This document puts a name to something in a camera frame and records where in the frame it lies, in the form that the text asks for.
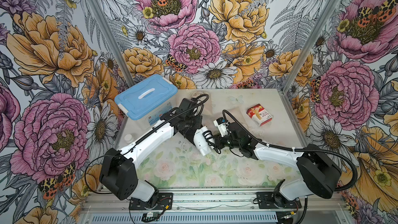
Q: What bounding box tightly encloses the red white bandage box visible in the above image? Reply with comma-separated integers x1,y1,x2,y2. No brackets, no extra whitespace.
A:
246,104,273,127

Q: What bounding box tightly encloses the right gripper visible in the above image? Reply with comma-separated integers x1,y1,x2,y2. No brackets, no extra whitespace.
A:
206,133,241,150

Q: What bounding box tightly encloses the small white pill bottle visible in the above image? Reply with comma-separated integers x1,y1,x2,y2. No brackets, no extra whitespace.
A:
124,134,134,144

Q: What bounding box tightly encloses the white hair dryer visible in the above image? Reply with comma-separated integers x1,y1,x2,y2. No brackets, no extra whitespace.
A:
193,126,222,156

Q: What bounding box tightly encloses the aluminium front rail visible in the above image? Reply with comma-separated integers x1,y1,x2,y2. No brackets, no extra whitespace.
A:
78,188,355,224

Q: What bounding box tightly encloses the blue lidded storage box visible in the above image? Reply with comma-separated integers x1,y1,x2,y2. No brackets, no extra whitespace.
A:
115,75,178,130

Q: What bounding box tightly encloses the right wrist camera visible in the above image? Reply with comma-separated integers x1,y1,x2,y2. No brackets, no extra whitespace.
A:
214,117,229,137

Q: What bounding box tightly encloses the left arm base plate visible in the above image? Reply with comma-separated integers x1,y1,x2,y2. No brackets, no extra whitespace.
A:
129,192,174,211

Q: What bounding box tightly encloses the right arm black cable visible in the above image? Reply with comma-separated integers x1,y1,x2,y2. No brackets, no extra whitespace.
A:
221,109,358,224

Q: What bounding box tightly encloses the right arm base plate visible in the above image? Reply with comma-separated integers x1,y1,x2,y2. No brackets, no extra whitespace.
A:
252,191,302,209

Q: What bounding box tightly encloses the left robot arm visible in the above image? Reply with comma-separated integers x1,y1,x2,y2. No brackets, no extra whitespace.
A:
99,94,211,209

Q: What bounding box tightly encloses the black hair dryer pouch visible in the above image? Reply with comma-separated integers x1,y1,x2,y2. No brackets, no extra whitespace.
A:
179,124,203,145

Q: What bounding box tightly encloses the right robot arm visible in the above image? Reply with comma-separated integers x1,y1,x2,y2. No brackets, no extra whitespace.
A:
214,118,342,208

